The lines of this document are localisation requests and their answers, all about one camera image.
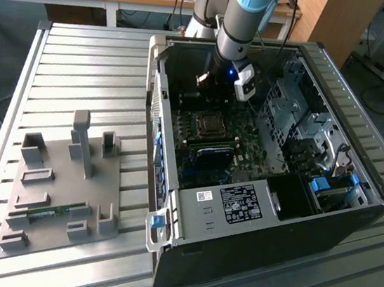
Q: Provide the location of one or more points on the CPU silver top green edge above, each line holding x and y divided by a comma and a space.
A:
211, 125

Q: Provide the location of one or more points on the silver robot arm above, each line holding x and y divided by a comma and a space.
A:
240, 19

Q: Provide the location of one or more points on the CPU socket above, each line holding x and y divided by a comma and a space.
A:
214, 138

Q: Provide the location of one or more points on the blue slot retainer clip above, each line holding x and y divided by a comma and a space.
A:
158, 138

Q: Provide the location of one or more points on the silver metal drive cage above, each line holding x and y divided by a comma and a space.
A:
283, 109

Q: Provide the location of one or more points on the green motherboard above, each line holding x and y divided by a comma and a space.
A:
248, 147

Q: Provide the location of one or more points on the black expansion card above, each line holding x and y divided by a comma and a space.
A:
213, 158

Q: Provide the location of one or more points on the wooden cabinet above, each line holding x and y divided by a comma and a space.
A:
339, 21

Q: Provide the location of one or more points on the grey power supply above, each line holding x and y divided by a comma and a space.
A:
199, 219

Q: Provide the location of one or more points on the blue disk carrier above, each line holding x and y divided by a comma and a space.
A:
319, 185

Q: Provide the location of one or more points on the grey wheeled floor base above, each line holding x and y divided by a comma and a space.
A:
368, 67

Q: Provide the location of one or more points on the blue case latch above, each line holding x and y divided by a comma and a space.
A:
157, 221

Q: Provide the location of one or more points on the black open PC case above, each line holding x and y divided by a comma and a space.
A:
233, 262

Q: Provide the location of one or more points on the grey parts rack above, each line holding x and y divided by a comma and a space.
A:
63, 176

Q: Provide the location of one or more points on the green RAM stick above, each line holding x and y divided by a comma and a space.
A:
52, 210

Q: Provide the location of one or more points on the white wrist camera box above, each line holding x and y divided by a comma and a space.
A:
246, 83

